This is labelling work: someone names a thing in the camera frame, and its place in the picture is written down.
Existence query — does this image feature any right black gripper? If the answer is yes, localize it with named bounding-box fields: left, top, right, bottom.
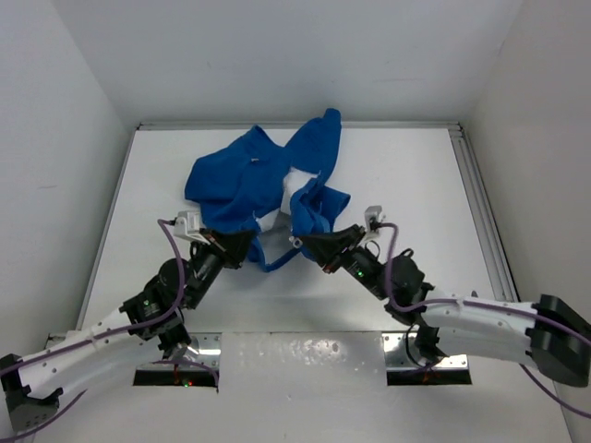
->
left=298, top=224, right=389, bottom=302

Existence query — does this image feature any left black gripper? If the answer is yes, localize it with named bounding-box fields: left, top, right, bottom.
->
left=187, top=226, right=257, bottom=307

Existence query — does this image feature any silver zipper slider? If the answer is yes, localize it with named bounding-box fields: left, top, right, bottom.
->
left=289, top=236, right=302, bottom=248

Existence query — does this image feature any blue zip-up jacket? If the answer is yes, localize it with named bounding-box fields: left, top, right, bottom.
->
left=183, top=108, right=352, bottom=273

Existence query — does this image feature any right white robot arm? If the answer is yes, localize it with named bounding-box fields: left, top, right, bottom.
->
left=296, top=224, right=590, bottom=388

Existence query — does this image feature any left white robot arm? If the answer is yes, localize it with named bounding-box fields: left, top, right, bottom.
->
left=1, top=218, right=256, bottom=437

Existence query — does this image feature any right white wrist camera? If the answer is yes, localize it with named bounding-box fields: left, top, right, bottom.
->
left=364, top=205, right=383, bottom=236

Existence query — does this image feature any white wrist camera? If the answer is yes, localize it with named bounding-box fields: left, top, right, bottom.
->
left=364, top=205, right=383, bottom=236
left=173, top=210, right=205, bottom=242

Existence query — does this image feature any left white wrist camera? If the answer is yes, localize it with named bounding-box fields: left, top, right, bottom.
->
left=173, top=210, right=205, bottom=242

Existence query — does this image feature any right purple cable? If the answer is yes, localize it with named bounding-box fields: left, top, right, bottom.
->
left=376, top=221, right=591, bottom=416

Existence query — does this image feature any purple cable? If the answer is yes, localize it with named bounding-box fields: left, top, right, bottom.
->
left=376, top=221, right=591, bottom=416
left=0, top=218, right=190, bottom=439

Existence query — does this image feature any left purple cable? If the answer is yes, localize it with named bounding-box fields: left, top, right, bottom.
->
left=0, top=218, right=190, bottom=439

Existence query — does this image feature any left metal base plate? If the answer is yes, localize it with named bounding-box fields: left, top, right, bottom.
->
left=137, top=333, right=222, bottom=371

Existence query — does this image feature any metal base plate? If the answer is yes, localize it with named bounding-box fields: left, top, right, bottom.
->
left=381, top=330, right=469, bottom=372
left=137, top=333, right=222, bottom=371

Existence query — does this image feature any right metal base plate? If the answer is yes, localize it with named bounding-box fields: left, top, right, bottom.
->
left=381, top=330, right=469, bottom=372

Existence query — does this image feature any aluminium frame rail back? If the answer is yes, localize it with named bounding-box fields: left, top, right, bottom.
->
left=137, top=121, right=462, bottom=131

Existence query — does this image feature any aluminium frame rail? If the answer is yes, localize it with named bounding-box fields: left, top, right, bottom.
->
left=137, top=121, right=462, bottom=131
left=449, top=126, right=522, bottom=302

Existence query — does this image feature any aluminium frame rail right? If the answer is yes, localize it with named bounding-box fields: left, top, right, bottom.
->
left=449, top=126, right=522, bottom=302

